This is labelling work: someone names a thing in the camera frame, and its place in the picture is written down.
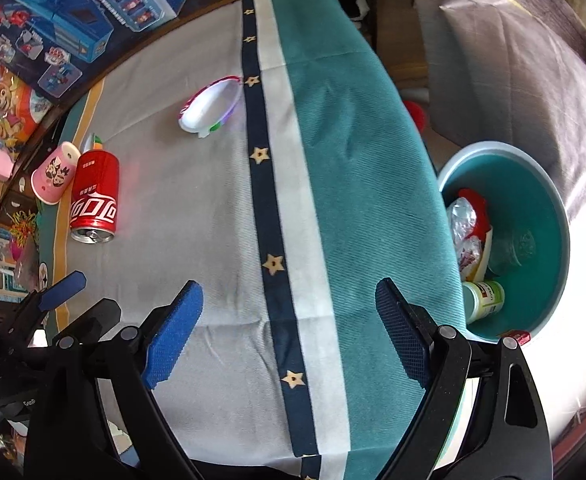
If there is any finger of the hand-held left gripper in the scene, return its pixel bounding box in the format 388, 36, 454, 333
0, 270, 88, 343
48, 297, 122, 347

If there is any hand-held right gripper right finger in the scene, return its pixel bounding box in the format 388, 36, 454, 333
375, 277, 554, 480

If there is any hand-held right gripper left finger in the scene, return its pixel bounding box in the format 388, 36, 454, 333
23, 280, 205, 480

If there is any red yellow snack bag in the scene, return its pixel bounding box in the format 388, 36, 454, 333
454, 188, 495, 282

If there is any teal round bin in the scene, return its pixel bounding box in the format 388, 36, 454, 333
437, 141, 571, 345

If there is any green label bottle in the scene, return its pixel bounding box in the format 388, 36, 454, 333
462, 280, 506, 325

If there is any red soda can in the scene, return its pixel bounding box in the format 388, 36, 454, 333
69, 150, 120, 245

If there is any pink paper cup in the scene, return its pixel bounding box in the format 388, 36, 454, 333
31, 141, 81, 206

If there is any clear plastic cup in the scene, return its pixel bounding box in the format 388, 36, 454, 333
488, 227, 537, 276

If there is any teal grey star tablecloth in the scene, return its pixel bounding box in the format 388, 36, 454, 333
38, 0, 469, 480

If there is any cartoon dog toy pack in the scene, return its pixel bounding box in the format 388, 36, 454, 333
0, 45, 54, 147

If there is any red round cap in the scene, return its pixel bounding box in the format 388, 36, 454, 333
403, 101, 428, 132

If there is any white bowl pink rim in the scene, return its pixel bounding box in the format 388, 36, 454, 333
177, 75, 244, 139

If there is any blue toy set box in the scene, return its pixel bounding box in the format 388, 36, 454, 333
0, 0, 199, 107

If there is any purple cloth covered furniture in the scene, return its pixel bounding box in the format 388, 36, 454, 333
413, 0, 586, 221

